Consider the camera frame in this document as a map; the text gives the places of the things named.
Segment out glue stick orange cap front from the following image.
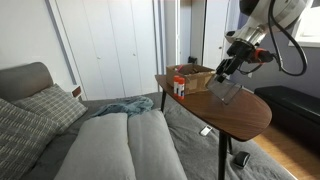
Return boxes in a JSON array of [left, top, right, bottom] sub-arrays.
[[178, 77, 185, 100]]

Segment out black bench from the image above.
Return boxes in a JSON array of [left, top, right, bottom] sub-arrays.
[[254, 86, 320, 151]]

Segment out plaid pillow front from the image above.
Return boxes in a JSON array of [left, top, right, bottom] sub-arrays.
[[0, 99, 59, 180]]

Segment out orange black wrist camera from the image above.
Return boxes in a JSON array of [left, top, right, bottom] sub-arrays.
[[251, 48, 273, 64]]

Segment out glue stick orange cap rear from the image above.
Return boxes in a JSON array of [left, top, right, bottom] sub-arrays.
[[173, 75, 179, 96]]

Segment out cardboard box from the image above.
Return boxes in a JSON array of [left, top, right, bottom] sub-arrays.
[[166, 64, 215, 95]]

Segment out plaid pillow rear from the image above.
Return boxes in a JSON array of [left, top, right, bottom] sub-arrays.
[[13, 84, 88, 134]]

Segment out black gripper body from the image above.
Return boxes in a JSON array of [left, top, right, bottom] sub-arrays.
[[216, 41, 255, 75]]

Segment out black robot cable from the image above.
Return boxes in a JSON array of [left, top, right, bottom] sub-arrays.
[[238, 0, 308, 77]]

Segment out grey body pillow right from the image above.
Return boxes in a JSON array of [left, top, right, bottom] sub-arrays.
[[128, 110, 187, 180]]

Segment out blue crumpled blanket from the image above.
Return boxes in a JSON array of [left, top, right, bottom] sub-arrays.
[[92, 96, 154, 117]]

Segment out white remote on bed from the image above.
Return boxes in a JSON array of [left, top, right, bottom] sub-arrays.
[[200, 125, 213, 136]]

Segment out black device on bed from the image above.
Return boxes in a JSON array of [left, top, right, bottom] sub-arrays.
[[233, 151, 250, 168]]

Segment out wooden side table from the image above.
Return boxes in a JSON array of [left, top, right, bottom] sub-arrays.
[[155, 75, 272, 180]]

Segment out glue stick orange cap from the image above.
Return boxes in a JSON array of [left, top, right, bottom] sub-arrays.
[[173, 75, 179, 96], [178, 77, 185, 100]]

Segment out grey bed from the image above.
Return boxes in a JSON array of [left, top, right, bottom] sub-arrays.
[[0, 62, 295, 180]]

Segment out robot arm white and silver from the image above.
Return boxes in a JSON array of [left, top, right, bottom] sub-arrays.
[[215, 0, 311, 83]]

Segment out white closet doors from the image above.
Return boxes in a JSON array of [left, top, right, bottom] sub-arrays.
[[56, 0, 158, 100]]

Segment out grey body pillow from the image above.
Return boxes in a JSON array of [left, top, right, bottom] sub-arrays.
[[128, 110, 187, 180], [54, 113, 136, 180]]

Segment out grey body pillow left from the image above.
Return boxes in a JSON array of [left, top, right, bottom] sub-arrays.
[[54, 113, 136, 180]]

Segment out plaid pillow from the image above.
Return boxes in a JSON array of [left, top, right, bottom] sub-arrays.
[[13, 84, 88, 134], [0, 99, 59, 180]]

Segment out white framed picture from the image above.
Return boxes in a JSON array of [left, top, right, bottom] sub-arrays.
[[291, 0, 320, 48]]

